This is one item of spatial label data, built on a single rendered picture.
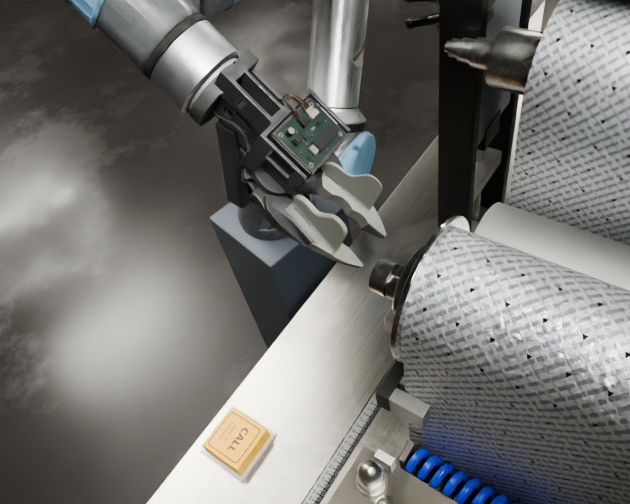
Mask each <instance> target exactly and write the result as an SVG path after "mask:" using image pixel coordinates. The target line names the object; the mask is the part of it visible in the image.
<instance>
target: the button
mask: <svg viewBox="0 0 630 504"><path fill-rule="evenodd" d="M269 436H270V434H269V432H268V431H267V429H266V428H264V427H263V426H261V425H260V424H258V423H257V422H255V421H254V420H252V419H251V418H249V417H248V416H246V415H245V414H243V413H242V412H240V411H239V410H237V409H236V408H234V407H231V408H230V410H229V411H228V412H227V414H226V415H225V416H224V417H223V419H222V420H221V421H220V423H219V424H218V425H217V426H216V428H215V429H214V430H213V431H212V433H211V434H210V435H209V437H208V438H207V439H206V440H205V442H204V443H203V447H204V448H205V449H206V451H207V452H209V453H210V454H212V455H213V456H214V457H216V458H217V459H218V460H220V461H221V462H223V463H224V464H225V465H227V466H228V467H229V468H231V469H232V470H233V471H235V472H236V473H238V474H239V475H242V474H243V472H244V471H245V470H246V468H247V467H248V465H249V464H250V463H251V461H252V460H253V459H254V457H255V456H256V454H257V453H258V452H259V450H260V449H261V448H262V446H263V445H264V443H265V442H266V441H267V439H268V438H269Z"/></svg>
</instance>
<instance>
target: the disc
mask: <svg viewBox="0 0 630 504"><path fill-rule="evenodd" d="M455 228H461V229H463V230H466V231H469V225H468V222H467V220H466V218H465V217H463V216H460V215H455V216H453V217H451V218H449V219H447V220H446V221H445V222H444V223H443V224H442V225H441V226H440V227H439V228H438V229H437V230H436V231H435V233H434V234H433V235H432V236H431V238H430V239H429V241H428V242H427V244H426V245H425V247H424V248H423V250H422V252H421V253H420V255H419V257H418V259H417V261H416V263H415V265H414V267H413V269H412V271H411V273H410V275H409V277H408V279H407V282H406V284H405V286H404V289H403V292H402V294H401V297H400V300H399V303H398V306H397V309H396V313H395V317H394V321H393V326H392V332H391V351H392V355H393V357H394V359H395V360H397V361H399V362H403V353H402V341H401V337H402V327H403V322H404V317H405V314H406V310H407V307H408V304H409V301H410V298H411V295H412V292H413V290H414V287H415V285H416V283H417V280H418V278H419V276H420V274H421V272H422V270H423V268H424V266H425V264H426V263H427V261H428V259H429V257H430V256H431V254H432V253H433V251H434V250H435V248H436V247H437V245H438V244H439V243H440V241H441V240H442V239H443V238H444V237H445V236H446V235H447V234H448V233H449V232H450V231H452V230H453V229H455Z"/></svg>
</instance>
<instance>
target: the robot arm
mask: <svg viewBox="0 0 630 504"><path fill-rule="evenodd" d="M64 1H65V2H67V3H68V4H71V5H73V6H74V8H75V9H76V10H77V11H78V12H79V13H80V14H81V15H82V16H83V18H84V19H85V20H86V21H87V22H88V23H89V24H90V26H91V27H92V28H93V29H94V30H97V31H98V32H99V33H100V34H101V35H102V36H103V37H105V38H106V39H107V40H108V41H109V42H110V43H111V44H112V45H113V46H114V47H115V48H116V49H117V50H118V51H119V52H120V53H121V54H123V55H124V56H125V57H126V58H127V59H128V60H129V61H130V62H131V63H132V64H133V65H134V66H135V67H136V68H137V69H138V70H139V71H140V72H141V73H142V74H144V75H145V76H146V77H147V78H148V79H149V80H150V81H151V83H152V84H153V85H154V86H155V87H156V88H157V89H158V90H159V91H161V92H162V93H163V94H164V95H165V96H166V97H167V98H168V99H169V100H170V101H171V102H172V103H173V104H174V105H175V106H176V107H177V108H178V109H179V110H180V111H182V112H183V113H189V116H190V117H191V118H192V119H193V120H194V121H195V122H196V123H197V124H198V125H200V126H202V125H204V124H206V123H207V122H209V121H210V120H211V119H213V118H214V117H215V116H216V117H217V118H218V119H219V120H218V121H217V122H216V123H215V127H216V133H217V139H218V146H219V152H220V159H221V165H222V172H223V178H224V184H225V191H226V197H227V200H228V201H230V202H231V203H233V204H235V205H236V206H237V215H238V219H239V221H240V224H241V226H242V228H243V229H244V231H245V232H246V233H247V234H249V235H251V236H252V237H255V238H258V239H262V240H277V239H282V238H285V237H289V238H291V239H293V240H294V241H296V242H298V243H299V244H301V245H303V246H306V247H309V248H310V249H312V250H314V251H315V252H317V253H319V254H321V255H323V256H325V257H327V258H329V259H331V260H334V261H336V262H338V263H341V264H344V265H347V266H351V267H355V268H361V267H362V266H363V265H364V263H363V262H362V260H361V259H360V258H359V257H358V256H357V254H356V253H355V252H354V251H353V250H352V248H351V247H350V248H349V247H347V246H346V245H344V244H343V241H344V239H345V237H346V235H347V233H348V230H347V227H346V225H345V224H344V223H343V221H342V220H341V219H340V218H339V217H337V216H336V215H334V214H329V213H322V212H320V211H318V210H317V209H316V207H315V206H314V205H313V200H312V196H311V194H314V195H319V196H322V197H323V198H324V199H326V200H330V201H333V202H335V203H337V204H338V205H339V206H340V207H341V208H342V209H343V211H344V212H345V214H346V215H347V216H350V217H352V218H354V219H355V220H356V221H357V222H358V224H359V225H360V227H361V229H362V230H363V231H365V232H367V233H370V234H372V235H374V236H376V237H379V238H381V239H383V238H385V236H386V231H385V228H384V226H383V223H382V221H381V218H380V216H379V214H378V213H377V211H376V209H375V208H374V206H373V204H374V203H375V201H376V199H377V198H378V196H379V195H380V193H381V191H382V185H381V183H380V181H379V180H378V179H377V178H375V177H374V176H372V175H369V173H370V170H371V167H372V164H373V161H374V156H375V149H376V145H375V137H374V136H373V135H372V134H370V132H367V131H365V126H366V118H365V117H364V116H363V114H362V113H361V112H360V110H359V108H358V104H359V95H360V85H361V75H362V66H363V56H364V47H365V37H366V28H367V18H368V9H369V0H313V8H312V22H311V36H310V51H309V65H308V79H307V90H306V91H305V92H304V93H303V94H302V95H301V96H300V97H298V96H297V95H295V94H293V93H290V92H288V93H286V94H285V95H284V96H283V97H282V96H281V95H280V94H279V93H278V92H277V91H276V90H275V89H274V88H273V87H272V86H271V85H270V84H269V83H268V82H267V81H266V80H265V79H264V78H263V77H262V76H261V75H260V74H259V73H258V72H257V71H256V70H255V69H254V68H255V66H256V65H257V63H258V61H259V59H258V58H257V57H256V56H255V55H254V54H253V53H252V52H251V51H250V50H249V49H248V48H247V49H246V50H245V51H244V52H243V53H241V55H240V56H239V52H238V51H237V50H236V49H235V48H234V47H233V46H232V45H231V44H230V42H229V41H228V40H227V39H226V38H225V37H224V36H223V35H222V34H221V33H220V32H219V31H218V30H217V29H216V28H215V27H214V26H213V25H212V24H211V23H210V22H209V21H208V19H210V18H212V17H214V16H216V15H217V14H219V13H221V12H226V11H228V10H230V9H231V8H232V7H233V6H234V5H235V4H236V3H237V2H239V1H240V0H64ZM286 95H290V96H292V98H291V99H290V100H289V101H287V100H286V99H284V97H285V96H286Z"/></svg>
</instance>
